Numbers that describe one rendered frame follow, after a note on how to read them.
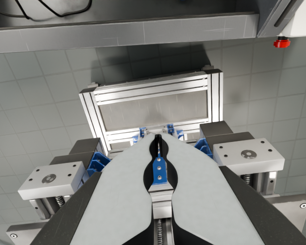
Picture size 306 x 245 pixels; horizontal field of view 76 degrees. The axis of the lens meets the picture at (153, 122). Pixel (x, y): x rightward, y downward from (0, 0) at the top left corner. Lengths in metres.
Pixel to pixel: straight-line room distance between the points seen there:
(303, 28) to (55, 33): 0.43
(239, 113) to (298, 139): 0.58
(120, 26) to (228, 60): 1.13
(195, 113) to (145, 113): 0.32
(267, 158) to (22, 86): 1.53
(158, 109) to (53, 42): 0.90
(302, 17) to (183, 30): 0.19
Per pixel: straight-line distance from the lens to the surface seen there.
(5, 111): 1.83
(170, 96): 1.21
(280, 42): 0.62
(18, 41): 0.46
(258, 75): 1.56
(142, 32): 0.39
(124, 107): 1.24
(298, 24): 0.44
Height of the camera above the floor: 1.34
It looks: 63 degrees down
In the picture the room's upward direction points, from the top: 179 degrees clockwise
